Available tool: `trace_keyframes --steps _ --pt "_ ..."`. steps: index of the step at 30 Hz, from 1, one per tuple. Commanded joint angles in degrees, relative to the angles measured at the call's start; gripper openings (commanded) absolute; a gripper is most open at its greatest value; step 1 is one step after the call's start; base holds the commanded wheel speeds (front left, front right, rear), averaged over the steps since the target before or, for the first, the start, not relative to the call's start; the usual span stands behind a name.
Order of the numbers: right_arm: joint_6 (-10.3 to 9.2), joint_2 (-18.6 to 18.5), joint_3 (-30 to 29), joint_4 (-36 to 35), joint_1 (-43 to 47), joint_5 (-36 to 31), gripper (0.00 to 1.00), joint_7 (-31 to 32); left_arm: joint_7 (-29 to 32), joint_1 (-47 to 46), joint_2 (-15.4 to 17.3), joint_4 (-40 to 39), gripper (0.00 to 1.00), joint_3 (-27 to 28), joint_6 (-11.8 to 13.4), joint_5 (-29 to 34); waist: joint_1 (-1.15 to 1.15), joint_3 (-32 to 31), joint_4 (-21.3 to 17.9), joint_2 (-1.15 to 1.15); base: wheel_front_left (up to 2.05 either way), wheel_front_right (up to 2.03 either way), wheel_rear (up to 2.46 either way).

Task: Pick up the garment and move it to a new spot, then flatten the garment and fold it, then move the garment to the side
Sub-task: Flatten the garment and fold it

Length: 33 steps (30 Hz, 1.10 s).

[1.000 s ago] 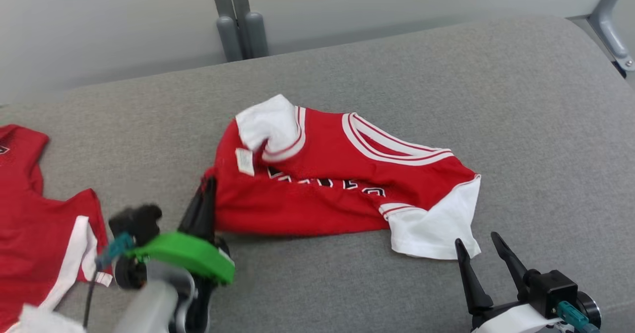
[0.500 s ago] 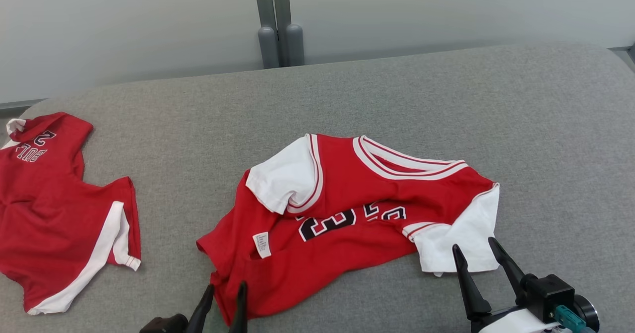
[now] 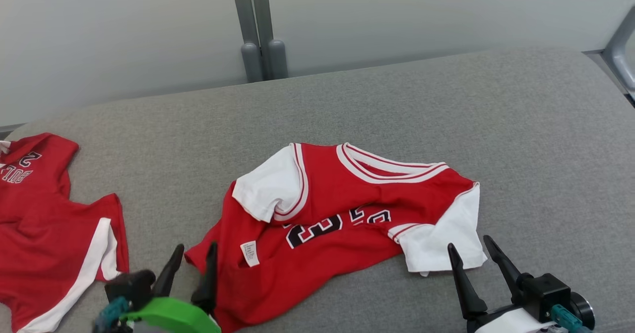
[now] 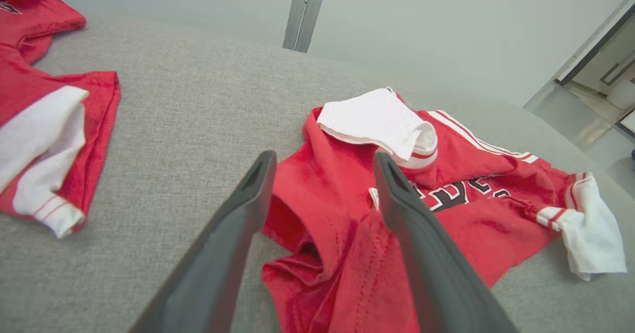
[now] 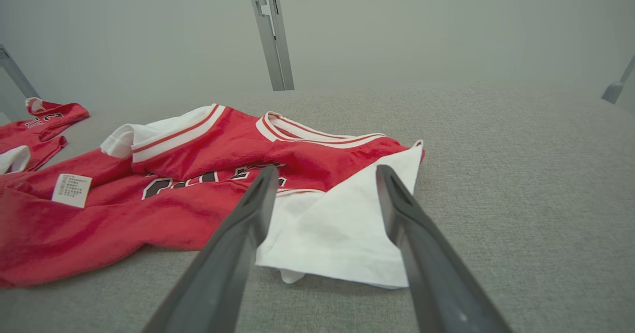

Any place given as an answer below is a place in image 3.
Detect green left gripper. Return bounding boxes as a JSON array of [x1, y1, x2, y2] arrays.
[[122, 242, 222, 333]]

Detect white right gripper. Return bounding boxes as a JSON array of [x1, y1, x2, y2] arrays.
[[447, 235, 559, 333]]

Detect red shorts with white stripe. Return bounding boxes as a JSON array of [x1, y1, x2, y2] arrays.
[[0, 133, 130, 333]]

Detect red white basketball jersey shirt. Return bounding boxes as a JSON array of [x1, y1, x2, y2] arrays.
[[185, 142, 488, 333]]

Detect teal right camera cable connector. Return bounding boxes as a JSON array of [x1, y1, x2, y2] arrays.
[[551, 304, 593, 333]]

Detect teal camera cable connector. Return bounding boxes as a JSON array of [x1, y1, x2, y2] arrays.
[[94, 297, 129, 331], [551, 304, 593, 333]]

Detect teal left camera cable connector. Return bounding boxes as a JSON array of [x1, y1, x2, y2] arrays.
[[94, 297, 129, 331]]

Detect grey partition post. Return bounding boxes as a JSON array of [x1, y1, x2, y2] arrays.
[[230, 0, 263, 83], [250, 0, 289, 80]]

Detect grey metal partition foot bracket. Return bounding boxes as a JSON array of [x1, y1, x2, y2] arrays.
[[583, 5, 635, 108]]

